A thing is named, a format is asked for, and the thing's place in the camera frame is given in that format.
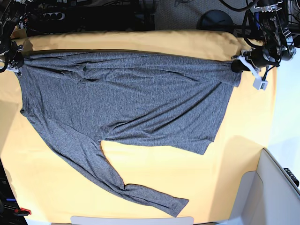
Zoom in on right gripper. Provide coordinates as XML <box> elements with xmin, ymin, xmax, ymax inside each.
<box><xmin>0</xmin><ymin>41</ymin><xmax>24</xmax><ymax>76</ymax></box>

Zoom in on grey long-sleeve T-shirt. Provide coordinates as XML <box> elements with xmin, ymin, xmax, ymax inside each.
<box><xmin>18</xmin><ymin>52</ymin><xmax>241</xmax><ymax>217</ymax></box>

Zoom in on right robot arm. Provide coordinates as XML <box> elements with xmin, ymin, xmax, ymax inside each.
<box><xmin>0</xmin><ymin>0</ymin><xmax>26</xmax><ymax>76</ymax></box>

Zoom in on white box bin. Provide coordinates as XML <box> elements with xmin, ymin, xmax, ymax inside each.
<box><xmin>227</xmin><ymin>149</ymin><xmax>300</xmax><ymax>225</ymax></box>

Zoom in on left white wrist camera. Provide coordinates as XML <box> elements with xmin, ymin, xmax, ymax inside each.
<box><xmin>253</xmin><ymin>77</ymin><xmax>268</xmax><ymax>90</ymax></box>

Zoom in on red clamp at left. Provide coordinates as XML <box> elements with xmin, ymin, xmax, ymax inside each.
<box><xmin>14</xmin><ymin>208</ymin><xmax>31</xmax><ymax>216</ymax></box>

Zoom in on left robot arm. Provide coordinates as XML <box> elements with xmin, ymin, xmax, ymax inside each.
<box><xmin>235</xmin><ymin>0</ymin><xmax>296</xmax><ymax>74</ymax></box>

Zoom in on white power strip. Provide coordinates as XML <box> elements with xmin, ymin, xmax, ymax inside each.
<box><xmin>37</xmin><ymin>12</ymin><xmax>66</xmax><ymax>21</ymax></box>

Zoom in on black remote control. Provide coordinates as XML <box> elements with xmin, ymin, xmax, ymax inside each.
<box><xmin>284</xmin><ymin>168</ymin><xmax>300</xmax><ymax>187</ymax></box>

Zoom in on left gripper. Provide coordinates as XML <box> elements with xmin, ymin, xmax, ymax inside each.
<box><xmin>231</xmin><ymin>48</ymin><xmax>267</xmax><ymax>73</ymax></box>

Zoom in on grey tray at bottom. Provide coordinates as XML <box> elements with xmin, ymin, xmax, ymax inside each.
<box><xmin>71</xmin><ymin>216</ymin><xmax>194</xmax><ymax>225</ymax></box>

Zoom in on black round stand base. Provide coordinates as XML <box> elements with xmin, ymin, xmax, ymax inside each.
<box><xmin>196</xmin><ymin>10</ymin><xmax>234</xmax><ymax>34</ymax></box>

